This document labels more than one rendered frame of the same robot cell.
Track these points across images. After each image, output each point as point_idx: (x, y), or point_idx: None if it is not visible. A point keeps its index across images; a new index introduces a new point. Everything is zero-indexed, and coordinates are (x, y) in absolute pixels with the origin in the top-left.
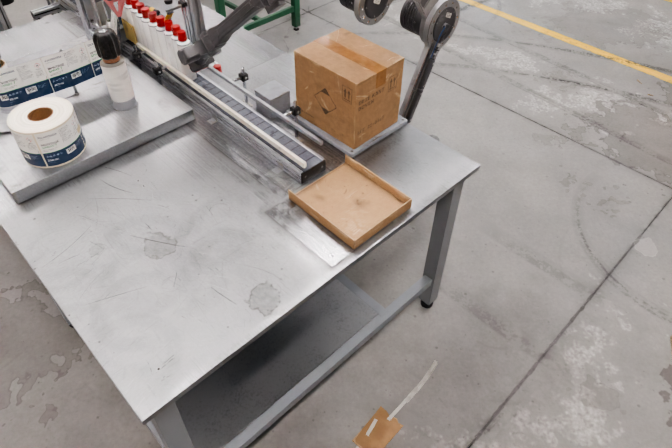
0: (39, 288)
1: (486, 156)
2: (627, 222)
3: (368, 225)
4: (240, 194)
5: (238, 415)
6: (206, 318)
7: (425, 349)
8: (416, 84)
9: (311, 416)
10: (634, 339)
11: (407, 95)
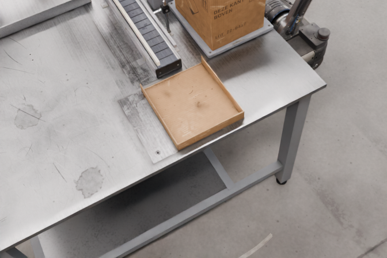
0: None
1: (382, 49)
2: None
3: (198, 129)
4: (103, 80)
5: (94, 247)
6: (40, 190)
7: (268, 220)
8: None
9: (159, 254)
10: None
11: None
